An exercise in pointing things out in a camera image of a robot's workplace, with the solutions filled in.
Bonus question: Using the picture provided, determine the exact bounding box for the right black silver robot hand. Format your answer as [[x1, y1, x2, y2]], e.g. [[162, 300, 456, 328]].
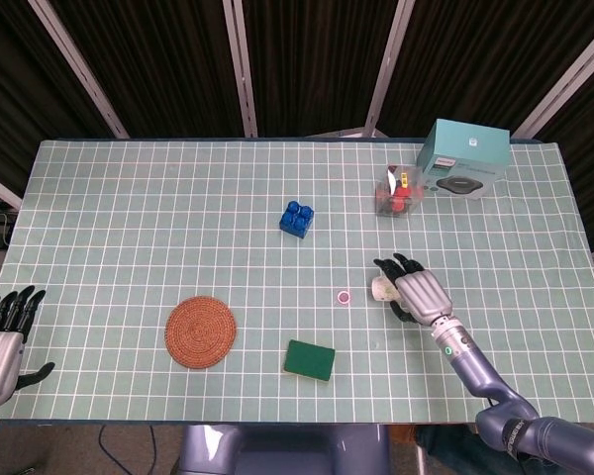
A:
[[373, 252, 452, 328]]

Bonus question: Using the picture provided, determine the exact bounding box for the white paper cup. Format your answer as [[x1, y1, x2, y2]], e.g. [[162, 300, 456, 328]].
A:
[[369, 274, 402, 304]]

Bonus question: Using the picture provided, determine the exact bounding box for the clear box with red toy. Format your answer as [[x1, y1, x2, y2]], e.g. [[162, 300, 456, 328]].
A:
[[374, 165, 425, 219]]

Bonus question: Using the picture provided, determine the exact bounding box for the green rectangular sponge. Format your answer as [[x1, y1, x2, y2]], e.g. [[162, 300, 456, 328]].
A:
[[282, 338, 337, 383]]

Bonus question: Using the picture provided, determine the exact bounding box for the blue building block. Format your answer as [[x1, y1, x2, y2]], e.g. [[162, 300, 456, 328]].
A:
[[278, 200, 315, 240]]

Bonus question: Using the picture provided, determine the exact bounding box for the teal cardboard product box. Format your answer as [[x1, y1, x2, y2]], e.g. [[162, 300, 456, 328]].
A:
[[415, 118, 511, 201]]

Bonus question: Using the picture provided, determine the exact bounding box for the green grid tablecloth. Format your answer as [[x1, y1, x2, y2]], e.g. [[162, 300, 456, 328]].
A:
[[0, 138, 594, 426]]

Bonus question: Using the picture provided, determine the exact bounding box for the round woven brown coaster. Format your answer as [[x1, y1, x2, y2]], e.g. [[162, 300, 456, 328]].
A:
[[165, 295, 238, 369]]

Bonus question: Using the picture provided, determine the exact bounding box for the blue-grey robot torso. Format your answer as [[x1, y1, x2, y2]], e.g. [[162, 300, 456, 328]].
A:
[[176, 424, 392, 475]]

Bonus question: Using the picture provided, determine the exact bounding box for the black floor cable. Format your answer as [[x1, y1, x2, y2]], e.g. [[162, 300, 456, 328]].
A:
[[96, 424, 157, 475]]

